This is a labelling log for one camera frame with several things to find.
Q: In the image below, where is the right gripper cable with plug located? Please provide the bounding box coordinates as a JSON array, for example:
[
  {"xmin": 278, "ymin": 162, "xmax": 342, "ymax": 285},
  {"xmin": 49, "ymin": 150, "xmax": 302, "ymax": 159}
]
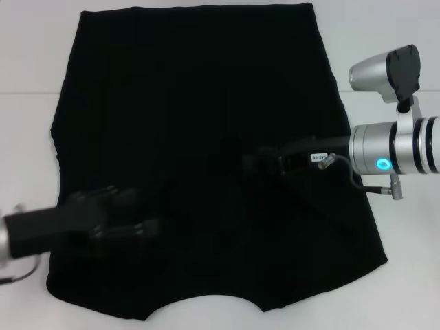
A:
[{"xmin": 318, "ymin": 152, "xmax": 406, "ymax": 201}]

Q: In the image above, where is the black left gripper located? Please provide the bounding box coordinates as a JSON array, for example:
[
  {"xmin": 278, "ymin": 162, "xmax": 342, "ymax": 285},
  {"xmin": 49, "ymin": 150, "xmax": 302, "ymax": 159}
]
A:
[{"xmin": 5, "ymin": 184, "xmax": 163, "ymax": 259}]

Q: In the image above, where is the gripper cable with plug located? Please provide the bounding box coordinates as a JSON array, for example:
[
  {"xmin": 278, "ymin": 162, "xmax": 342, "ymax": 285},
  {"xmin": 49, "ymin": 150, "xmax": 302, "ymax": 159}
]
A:
[
  {"xmin": 0, "ymin": 256, "xmax": 43, "ymax": 285},
  {"xmin": 318, "ymin": 152, "xmax": 406, "ymax": 201}
]

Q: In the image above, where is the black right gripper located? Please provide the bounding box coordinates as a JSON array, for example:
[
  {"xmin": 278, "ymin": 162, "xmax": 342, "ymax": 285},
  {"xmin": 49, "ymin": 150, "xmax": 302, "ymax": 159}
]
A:
[{"xmin": 241, "ymin": 135, "xmax": 351, "ymax": 175}]

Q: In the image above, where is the black t-shirt with FREE print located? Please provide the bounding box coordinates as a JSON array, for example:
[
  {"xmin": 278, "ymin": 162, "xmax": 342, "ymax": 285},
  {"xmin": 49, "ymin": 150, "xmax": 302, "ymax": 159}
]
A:
[{"xmin": 45, "ymin": 2, "xmax": 389, "ymax": 313}]

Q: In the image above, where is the left gripper cable with plug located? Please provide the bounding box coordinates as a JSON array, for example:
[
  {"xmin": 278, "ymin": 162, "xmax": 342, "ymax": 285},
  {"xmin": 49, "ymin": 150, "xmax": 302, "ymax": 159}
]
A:
[{"xmin": 0, "ymin": 256, "xmax": 43, "ymax": 285}]

